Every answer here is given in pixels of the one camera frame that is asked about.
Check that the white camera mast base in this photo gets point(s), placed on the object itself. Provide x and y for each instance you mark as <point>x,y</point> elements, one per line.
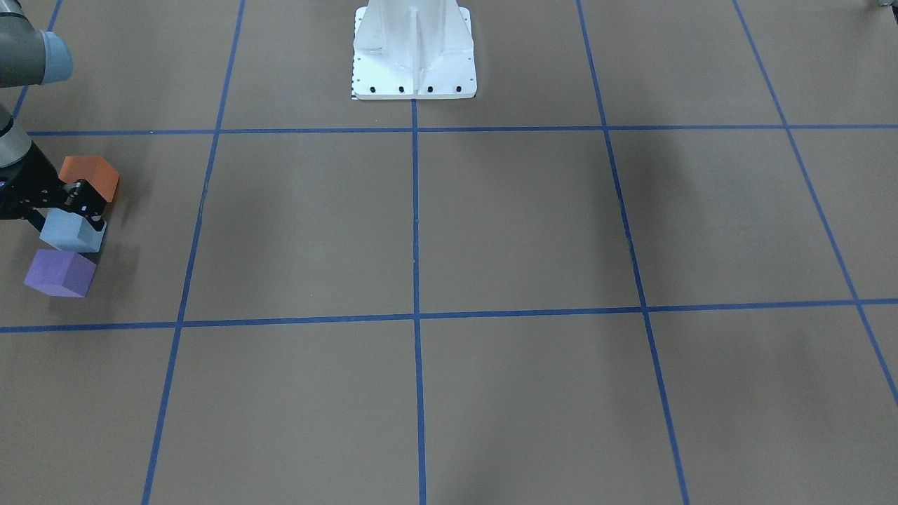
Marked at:
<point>413,50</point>

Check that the orange foam block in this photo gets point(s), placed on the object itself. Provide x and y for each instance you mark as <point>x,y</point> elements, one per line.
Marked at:
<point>94,169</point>

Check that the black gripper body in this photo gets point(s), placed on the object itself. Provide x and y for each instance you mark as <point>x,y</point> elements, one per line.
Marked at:
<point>28,184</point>

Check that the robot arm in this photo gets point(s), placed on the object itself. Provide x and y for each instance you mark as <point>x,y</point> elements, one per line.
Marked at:
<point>28,57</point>

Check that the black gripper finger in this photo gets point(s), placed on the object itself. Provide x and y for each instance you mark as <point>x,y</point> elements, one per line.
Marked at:
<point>96,222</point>

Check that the purple foam block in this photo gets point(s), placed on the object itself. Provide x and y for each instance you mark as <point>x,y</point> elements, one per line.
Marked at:
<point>60,273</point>

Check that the light blue foam block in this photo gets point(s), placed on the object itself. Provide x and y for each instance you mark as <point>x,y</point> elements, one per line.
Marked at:
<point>68,231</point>

